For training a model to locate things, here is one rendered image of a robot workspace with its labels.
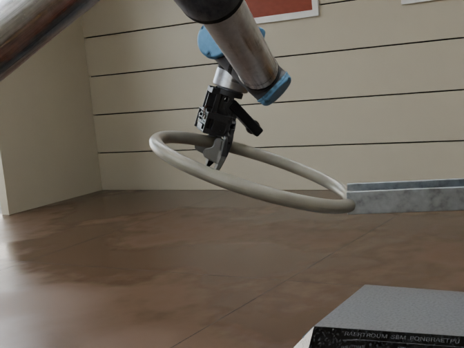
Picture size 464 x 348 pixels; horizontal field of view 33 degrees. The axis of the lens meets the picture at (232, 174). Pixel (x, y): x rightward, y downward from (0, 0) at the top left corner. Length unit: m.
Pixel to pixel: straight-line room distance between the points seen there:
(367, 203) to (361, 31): 6.62
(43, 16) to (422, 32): 6.97
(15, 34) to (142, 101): 8.61
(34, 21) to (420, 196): 0.89
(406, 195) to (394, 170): 6.56
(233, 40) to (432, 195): 0.57
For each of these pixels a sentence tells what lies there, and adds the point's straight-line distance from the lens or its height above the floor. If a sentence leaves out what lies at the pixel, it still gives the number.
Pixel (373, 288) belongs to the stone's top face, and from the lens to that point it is 2.04.
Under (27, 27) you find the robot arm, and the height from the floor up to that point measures 1.49.
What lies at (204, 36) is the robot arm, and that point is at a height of 1.48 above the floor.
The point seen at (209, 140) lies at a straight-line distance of 1.94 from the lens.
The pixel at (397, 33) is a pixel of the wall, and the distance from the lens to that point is 8.13.
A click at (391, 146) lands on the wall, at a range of 8.23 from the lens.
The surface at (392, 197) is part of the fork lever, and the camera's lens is 1.70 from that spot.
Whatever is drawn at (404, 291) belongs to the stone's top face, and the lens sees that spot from 2.00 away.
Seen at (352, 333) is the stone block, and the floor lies 0.80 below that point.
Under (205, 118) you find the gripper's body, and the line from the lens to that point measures 1.91.
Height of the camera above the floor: 1.39
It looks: 8 degrees down
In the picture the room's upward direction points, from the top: 6 degrees counter-clockwise
